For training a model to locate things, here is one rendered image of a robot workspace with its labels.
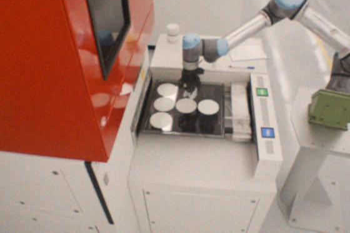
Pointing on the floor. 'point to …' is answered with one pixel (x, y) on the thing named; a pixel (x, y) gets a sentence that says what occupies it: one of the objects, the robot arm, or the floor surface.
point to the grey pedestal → (310, 195)
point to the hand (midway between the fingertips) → (192, 96)
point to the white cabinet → (197, 209)
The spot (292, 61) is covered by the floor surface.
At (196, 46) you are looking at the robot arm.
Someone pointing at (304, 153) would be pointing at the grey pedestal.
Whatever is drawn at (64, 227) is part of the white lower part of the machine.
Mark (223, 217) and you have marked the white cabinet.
